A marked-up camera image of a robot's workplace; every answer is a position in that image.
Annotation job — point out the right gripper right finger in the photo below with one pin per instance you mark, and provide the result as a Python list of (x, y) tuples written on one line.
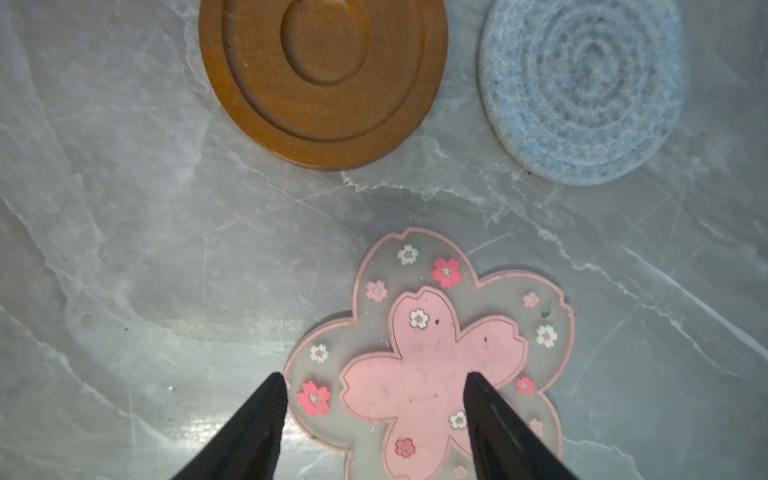
[(503, 447)]

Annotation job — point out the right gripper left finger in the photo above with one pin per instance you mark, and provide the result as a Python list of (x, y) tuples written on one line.
[(247, 447)]

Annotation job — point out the pink flower coaster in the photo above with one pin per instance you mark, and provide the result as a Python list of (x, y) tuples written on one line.
[(385, 383)]

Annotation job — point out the blue woven round coaster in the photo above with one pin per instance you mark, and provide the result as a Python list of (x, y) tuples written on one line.
[(583, 92)]

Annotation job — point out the brown wooden round coaster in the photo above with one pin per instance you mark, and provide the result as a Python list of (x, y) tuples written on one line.
[(328, 85)]

